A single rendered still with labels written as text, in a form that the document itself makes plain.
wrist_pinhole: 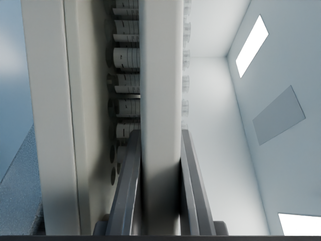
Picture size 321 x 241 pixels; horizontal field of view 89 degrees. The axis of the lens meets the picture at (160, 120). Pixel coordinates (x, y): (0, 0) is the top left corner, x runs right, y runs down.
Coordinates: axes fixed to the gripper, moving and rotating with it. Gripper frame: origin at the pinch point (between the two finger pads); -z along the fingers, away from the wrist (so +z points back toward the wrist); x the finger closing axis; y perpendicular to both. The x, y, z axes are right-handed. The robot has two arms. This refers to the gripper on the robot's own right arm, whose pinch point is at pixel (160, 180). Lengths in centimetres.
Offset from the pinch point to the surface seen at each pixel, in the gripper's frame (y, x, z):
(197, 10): 41, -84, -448
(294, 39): 55, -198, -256
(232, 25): 73, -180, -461
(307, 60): 71, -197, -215
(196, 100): 225, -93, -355
